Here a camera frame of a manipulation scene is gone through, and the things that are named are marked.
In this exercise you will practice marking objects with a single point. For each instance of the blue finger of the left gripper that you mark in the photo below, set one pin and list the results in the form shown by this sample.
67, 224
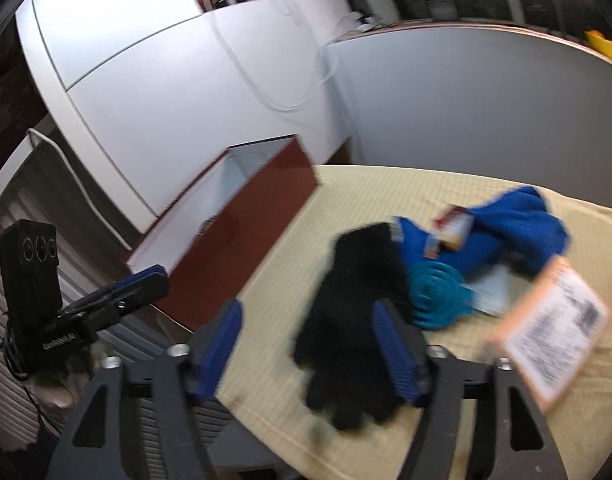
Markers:
153, 276

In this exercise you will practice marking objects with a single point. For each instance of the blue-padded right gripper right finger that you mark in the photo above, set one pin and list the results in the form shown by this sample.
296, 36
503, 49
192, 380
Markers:
403, 348

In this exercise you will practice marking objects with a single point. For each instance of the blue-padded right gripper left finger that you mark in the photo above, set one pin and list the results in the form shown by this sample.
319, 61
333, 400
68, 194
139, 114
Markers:
211, 348

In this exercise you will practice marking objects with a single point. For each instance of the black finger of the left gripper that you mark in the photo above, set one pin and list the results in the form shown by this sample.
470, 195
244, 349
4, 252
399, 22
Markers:
104, 307

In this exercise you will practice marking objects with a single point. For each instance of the teal collapsible silicone funnel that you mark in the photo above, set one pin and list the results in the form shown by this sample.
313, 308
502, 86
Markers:
438, 295

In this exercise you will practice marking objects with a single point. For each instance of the black glove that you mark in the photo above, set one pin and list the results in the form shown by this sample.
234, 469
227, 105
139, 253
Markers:
336, 343

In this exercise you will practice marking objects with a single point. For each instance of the white plastic pouch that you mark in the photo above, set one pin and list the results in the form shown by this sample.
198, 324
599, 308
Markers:
491, 290

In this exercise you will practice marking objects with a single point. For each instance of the red white snack packet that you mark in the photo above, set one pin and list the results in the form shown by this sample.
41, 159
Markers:
453, 227

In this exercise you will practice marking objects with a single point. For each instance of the orange bordered paper card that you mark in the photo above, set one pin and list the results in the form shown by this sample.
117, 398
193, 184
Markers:
550, 332

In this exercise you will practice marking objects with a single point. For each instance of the blue knitted cloth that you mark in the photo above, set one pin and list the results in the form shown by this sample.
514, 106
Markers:
516, 224

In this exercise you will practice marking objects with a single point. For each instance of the red cardboard box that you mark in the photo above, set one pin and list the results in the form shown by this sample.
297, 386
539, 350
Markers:
219, 229

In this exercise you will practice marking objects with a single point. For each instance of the white cabinet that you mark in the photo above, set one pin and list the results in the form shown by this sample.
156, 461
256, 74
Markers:
147, 93

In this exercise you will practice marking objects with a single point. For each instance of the grey partition panel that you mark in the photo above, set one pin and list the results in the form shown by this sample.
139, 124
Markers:
497, 101

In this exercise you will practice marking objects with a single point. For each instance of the yellow object on sill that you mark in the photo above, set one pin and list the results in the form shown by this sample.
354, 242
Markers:
599, 43

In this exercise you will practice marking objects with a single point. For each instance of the black camera box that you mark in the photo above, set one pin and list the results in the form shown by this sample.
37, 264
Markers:
29, 271

